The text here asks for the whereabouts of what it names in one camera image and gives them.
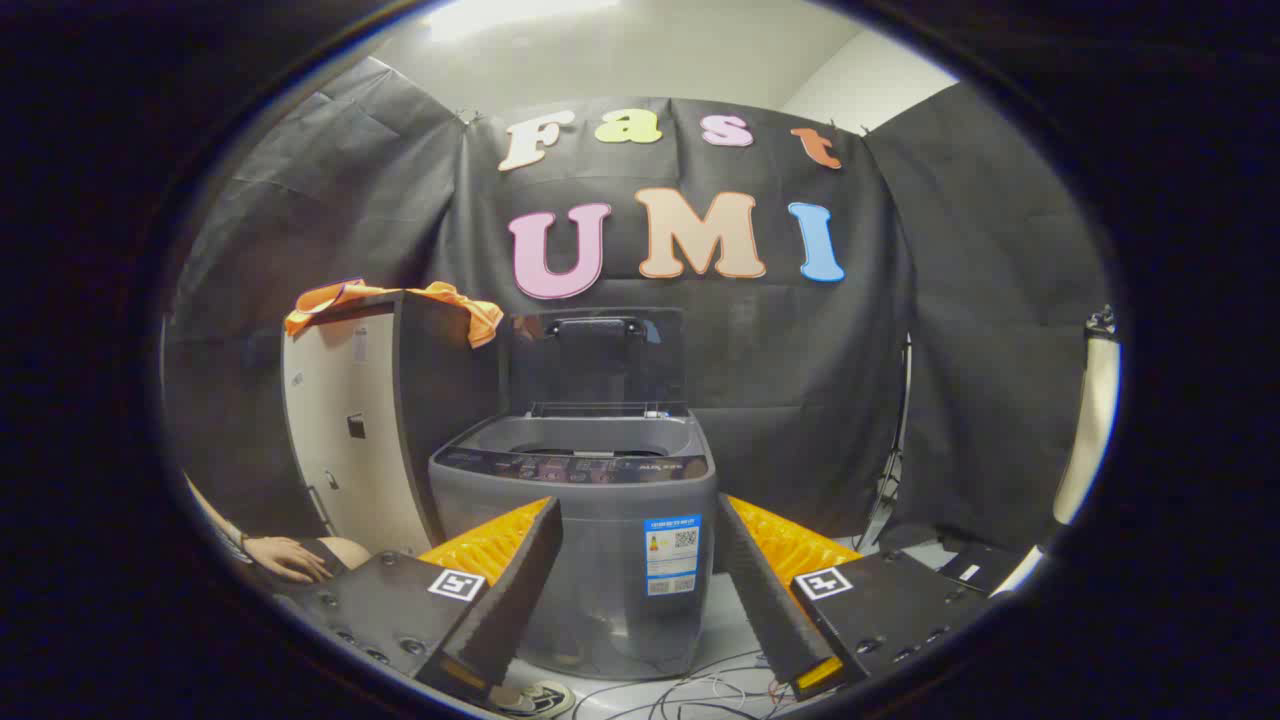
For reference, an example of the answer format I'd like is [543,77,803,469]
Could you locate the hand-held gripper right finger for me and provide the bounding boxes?
[716,493,1001,701]

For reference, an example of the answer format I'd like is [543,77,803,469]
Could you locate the grey washing machine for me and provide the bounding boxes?
[428,404,719,682]

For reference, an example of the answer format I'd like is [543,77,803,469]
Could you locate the orange polo shirt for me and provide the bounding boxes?
[284,279,505,349]

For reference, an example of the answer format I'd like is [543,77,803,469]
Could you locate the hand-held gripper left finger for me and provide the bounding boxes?
[290,496,565,707]

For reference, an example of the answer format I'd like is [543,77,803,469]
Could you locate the black light stand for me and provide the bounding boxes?
[858,335,917,553]

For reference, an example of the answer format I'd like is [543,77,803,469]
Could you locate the black backdrop cloth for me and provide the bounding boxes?
[163,57,1113,557]

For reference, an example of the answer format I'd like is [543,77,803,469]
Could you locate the white and black cabinet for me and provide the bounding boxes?
[280,288,507,558]

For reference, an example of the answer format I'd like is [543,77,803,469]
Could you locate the person's sneaker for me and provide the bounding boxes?
[494,680,577,719]

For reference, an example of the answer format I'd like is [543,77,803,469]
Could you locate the black box with white label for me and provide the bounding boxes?
[935,540,1031,597]

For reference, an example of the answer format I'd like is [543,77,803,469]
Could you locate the bundle of thin cables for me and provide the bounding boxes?
[568,648,803,720]

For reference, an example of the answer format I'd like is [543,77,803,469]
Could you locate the dark washing machine lid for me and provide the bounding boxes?
[508,308,691,417]

